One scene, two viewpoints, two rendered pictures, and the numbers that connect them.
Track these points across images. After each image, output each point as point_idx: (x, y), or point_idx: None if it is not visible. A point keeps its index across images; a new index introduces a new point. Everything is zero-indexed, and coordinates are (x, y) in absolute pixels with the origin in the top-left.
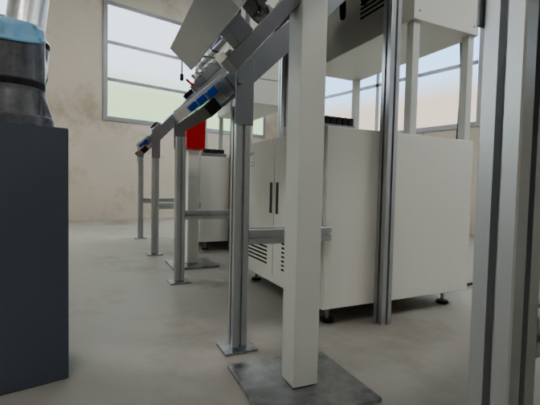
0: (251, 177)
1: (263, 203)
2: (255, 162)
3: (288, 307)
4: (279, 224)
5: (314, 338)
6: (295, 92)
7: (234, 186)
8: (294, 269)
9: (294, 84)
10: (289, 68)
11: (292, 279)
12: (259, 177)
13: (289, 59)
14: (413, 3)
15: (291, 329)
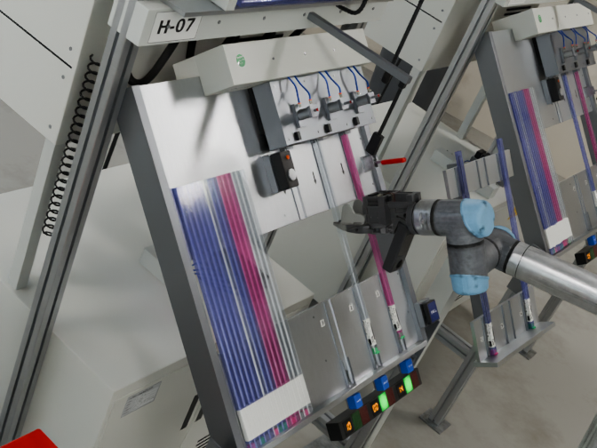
0: (139, 420)
1: (168, 429)
2: (161, 393)
3: (371, 437)
4: (199, 427)
5: None
6: (441, 320)
7: (382, 415)
8: (388, 413)
9: (442, 316)
10: (444, 308)
11: (384, 420)
12: (167, 405)
13: (448, 301)
14: None
15: (370, 444)
